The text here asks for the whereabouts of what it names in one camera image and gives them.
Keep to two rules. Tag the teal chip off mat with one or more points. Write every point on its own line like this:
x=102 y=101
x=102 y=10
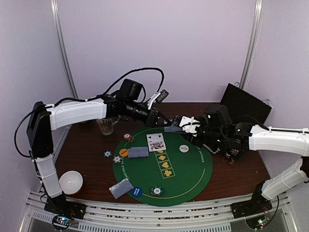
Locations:
x=107 y=153

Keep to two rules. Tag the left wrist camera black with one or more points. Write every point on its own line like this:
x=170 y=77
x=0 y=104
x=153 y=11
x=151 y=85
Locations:
x=129 y=90

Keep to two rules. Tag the black poker chip case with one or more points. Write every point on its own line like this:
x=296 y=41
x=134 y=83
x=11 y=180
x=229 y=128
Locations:
x=238 y=112

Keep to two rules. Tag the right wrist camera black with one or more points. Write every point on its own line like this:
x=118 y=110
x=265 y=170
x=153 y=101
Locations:
x=217 y=116

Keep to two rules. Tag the poker chip stack front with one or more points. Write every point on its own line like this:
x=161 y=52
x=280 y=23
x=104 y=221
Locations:
x=156 y=191

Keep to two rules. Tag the aluminium post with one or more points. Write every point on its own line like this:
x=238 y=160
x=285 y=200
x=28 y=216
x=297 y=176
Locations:
x=253 y=41
x=61 y=42

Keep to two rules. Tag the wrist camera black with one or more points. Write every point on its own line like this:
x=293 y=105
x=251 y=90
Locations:
x=129 y=90
x=217 y=116

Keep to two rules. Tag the playing card deck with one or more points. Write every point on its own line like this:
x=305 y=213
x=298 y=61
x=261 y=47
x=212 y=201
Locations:
x=172 y=128

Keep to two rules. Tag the white bowl red outside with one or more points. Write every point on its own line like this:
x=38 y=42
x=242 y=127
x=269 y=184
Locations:
x=71 y=182

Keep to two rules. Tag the chrome case handle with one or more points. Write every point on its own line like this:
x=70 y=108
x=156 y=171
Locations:
x=211 y=150

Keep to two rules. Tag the round green poker mat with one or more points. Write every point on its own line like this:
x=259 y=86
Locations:
x=182 y=176

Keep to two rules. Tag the right aluminium post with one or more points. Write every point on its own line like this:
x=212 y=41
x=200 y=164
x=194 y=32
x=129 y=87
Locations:
x=253 y=41

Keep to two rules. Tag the orange big blind button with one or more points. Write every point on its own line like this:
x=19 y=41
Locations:
x=124 y=152

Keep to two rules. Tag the left aluminium post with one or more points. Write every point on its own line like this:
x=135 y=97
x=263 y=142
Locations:
x=61 y=42

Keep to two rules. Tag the white dealer button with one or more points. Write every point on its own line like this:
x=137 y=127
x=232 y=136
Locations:
x=184 y=148

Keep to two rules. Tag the aluminium rail frame front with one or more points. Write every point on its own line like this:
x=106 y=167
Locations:
x=199 y=216

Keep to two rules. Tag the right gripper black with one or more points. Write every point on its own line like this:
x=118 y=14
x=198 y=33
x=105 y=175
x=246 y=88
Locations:
x=191 y=135

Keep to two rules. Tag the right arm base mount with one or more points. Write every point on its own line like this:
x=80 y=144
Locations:
x=250 y=207

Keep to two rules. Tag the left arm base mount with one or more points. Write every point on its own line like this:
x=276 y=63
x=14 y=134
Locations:
x=59 y=205

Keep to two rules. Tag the decorated ceramic mug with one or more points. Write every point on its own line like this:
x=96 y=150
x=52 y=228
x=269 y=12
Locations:
x=106 y=125

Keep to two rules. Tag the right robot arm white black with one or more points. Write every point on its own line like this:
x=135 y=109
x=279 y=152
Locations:
x=286 y=141

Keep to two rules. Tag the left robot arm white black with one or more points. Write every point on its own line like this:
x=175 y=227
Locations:
x=49 y=126

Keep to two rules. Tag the poker chip stack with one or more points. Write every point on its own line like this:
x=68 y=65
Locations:
x=128 y=137
x=156 y=191

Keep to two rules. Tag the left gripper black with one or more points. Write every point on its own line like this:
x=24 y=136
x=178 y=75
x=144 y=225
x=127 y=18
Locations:
x=153 y=117

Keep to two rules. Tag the blue small blind button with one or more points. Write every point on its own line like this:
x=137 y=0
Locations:
x=136 y=192

